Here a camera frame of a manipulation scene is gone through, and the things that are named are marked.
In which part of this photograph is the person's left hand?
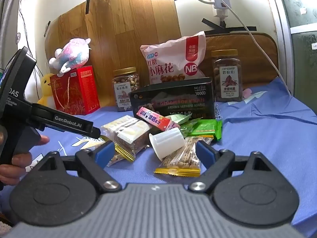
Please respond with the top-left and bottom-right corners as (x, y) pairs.
(0, 135), (50, 186)

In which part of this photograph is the nut jar with gold lid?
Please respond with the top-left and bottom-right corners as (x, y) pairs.
(113, 67), (141, 112)

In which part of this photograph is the pink white plush toy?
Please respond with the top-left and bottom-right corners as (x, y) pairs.
(49, 38), (92, 77)

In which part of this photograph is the black box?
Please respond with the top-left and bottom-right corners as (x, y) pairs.
(129, 77), (215, 121)

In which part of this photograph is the grey window frame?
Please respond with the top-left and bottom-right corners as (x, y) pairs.
(266, 0), (317, 129)

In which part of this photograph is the brown cake packet yellow edge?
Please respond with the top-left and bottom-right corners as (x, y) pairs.
(115, 121), (153, 161)

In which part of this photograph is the white cable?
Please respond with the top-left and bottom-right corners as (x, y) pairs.
(187, 0), (292, 95)

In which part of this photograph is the pink candy packet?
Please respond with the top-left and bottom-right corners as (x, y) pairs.
(136, 107), (180, 132)

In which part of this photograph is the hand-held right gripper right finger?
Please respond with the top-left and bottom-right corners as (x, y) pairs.
(190, 140), (274, 194)

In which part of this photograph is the nut bar packet yellow edge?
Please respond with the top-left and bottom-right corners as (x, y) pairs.
(154, 136), (201, 178)
(80, 135), (124, 168)

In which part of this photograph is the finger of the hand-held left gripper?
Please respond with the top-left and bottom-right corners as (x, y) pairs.
(84, 125), (101, 140)

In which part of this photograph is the white plastic cup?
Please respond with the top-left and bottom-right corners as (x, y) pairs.
(149, 128), (186, 161)

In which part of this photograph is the tall nut jar gold lid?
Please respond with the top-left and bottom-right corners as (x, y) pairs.
(211, 50), (243, 103)

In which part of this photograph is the blue printed bed sheet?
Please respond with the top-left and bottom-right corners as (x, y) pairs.
(0, 77), (317, 238)

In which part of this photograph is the large wooden board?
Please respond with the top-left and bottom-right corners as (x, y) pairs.
(45, 0), (182, 109)

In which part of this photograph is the brown rounded wooden board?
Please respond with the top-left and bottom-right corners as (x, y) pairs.
(204, 32), (279, 90)

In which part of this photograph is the clear packet of cream wafers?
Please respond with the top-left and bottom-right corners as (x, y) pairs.
(100, 115), (140, 139)

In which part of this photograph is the bright green packet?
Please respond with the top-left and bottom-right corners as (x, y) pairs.
(180, 121), (199, 138)

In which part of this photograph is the green cracker packet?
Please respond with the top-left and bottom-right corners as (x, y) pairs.
(191, 119), (223, 142)

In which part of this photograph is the pink snack bag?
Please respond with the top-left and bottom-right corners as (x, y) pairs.
(140, 31), (207, 85)

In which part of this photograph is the pale green packet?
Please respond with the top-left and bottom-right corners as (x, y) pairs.
(173, 115), (192, 127)

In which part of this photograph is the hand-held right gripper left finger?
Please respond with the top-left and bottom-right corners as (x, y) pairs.
(37, 140), (122, 193)

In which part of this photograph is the yellow duck plush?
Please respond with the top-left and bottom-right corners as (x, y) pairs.
(37, 73), (56, 109)

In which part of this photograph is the red gift box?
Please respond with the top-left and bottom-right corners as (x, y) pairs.
(50, 66), (101, 116)

